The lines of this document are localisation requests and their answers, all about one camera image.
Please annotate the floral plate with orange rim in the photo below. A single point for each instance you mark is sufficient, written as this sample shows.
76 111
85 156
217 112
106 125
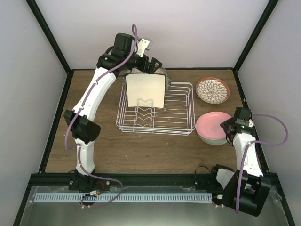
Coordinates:
212 90

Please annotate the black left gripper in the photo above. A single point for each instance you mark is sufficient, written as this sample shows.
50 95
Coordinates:
142 68

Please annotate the black frame post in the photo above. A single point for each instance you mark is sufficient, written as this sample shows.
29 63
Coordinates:
46 30
255 33

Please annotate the white slotted cable duct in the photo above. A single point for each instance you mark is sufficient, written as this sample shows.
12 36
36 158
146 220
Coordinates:
125 197

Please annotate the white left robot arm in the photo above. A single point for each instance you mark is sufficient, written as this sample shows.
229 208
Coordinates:
80 119

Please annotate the white wire dish rack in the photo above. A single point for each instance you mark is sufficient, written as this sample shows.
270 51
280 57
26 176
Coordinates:
177 117

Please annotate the dark speckled round plate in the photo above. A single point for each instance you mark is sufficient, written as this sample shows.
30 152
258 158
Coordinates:
160 71

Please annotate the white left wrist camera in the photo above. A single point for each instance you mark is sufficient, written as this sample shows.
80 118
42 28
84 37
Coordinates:
143 45

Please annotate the pink round plate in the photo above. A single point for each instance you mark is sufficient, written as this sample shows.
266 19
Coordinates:
208 125

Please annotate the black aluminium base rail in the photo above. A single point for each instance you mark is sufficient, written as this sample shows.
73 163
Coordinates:
202 182

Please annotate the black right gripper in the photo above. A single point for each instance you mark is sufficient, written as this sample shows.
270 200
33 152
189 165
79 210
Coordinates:
225 125

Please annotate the cream square plate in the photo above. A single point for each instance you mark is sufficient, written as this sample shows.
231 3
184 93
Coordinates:
145 90

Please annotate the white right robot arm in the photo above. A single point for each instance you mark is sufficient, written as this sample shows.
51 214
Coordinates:
245 189

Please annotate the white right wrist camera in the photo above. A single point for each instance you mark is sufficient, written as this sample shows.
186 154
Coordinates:
251 123

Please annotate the black right frame post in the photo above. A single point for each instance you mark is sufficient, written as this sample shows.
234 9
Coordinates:
255 33

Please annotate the black left frame post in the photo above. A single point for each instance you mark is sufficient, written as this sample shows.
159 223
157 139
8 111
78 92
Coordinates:
46 30

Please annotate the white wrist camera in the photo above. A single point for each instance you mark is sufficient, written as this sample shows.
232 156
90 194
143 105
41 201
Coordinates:
251 123
143 45

